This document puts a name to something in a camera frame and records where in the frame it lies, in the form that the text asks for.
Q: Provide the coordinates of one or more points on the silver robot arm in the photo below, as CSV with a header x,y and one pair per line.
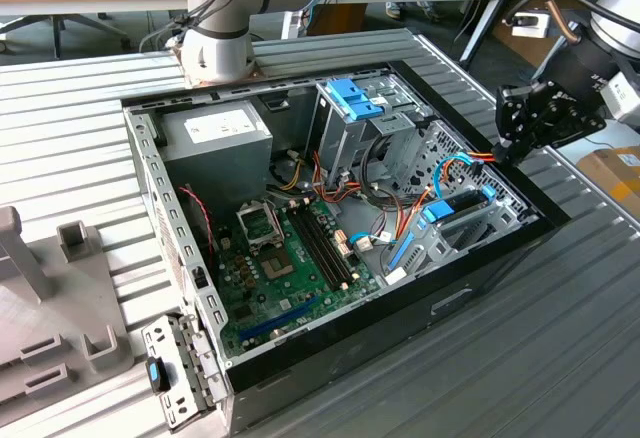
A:
x,y
215,53

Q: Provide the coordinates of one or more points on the labelled cardboard box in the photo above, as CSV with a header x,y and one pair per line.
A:
x,y
607,178

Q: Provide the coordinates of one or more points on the grey power supply unit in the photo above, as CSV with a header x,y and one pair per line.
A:
x,y
215,168

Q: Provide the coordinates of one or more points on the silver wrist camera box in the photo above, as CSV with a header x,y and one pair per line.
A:
x,y
620,98
530,25

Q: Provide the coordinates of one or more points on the square dark chipset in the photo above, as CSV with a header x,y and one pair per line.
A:
x,y
276,265

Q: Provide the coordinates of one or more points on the white side table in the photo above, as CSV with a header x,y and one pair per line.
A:
x,y
615,135

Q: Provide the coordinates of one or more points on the grey metal disk bay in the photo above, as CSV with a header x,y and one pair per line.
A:
x,y
465,243

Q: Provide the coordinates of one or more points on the grey metal drive cage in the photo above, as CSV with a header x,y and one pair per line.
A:
x,y
345,143

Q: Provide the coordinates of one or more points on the hard disk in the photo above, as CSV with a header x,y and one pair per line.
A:
x,y
437,210

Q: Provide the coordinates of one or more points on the black plastic clip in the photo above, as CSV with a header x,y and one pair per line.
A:
x,y
199,278

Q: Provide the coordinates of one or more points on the blue black latch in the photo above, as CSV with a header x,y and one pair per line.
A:
x,y
157,375

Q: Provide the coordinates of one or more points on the grey parts rack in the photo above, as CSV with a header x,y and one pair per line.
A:
x,y
65,298

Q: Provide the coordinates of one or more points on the black PC case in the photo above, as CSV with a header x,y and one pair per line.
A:
x,y
400,338

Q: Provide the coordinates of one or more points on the black tripod stand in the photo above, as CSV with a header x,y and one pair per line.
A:
x,y
492,18

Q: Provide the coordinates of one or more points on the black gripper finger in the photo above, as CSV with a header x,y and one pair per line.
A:
x,y
560,138
510,113

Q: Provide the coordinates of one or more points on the black RAM slot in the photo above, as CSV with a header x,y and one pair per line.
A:
x,y
330,243
311,249
317,247
324,245

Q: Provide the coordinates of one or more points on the grey slot bracket plate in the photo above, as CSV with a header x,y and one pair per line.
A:
x,y
172,408

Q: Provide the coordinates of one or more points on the blue plastic drive latch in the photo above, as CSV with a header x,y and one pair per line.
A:
x,y
350,100

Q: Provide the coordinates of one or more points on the green motherboard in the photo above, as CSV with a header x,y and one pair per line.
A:
x,y
305,290

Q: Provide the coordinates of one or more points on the CPU socket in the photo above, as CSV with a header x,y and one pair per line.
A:
x,y
257,225

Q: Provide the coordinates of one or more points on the blue expansion slot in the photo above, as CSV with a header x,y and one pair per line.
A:
x,y
277,320

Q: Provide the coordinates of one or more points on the square brown base plate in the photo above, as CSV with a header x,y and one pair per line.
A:
x,y
257,74

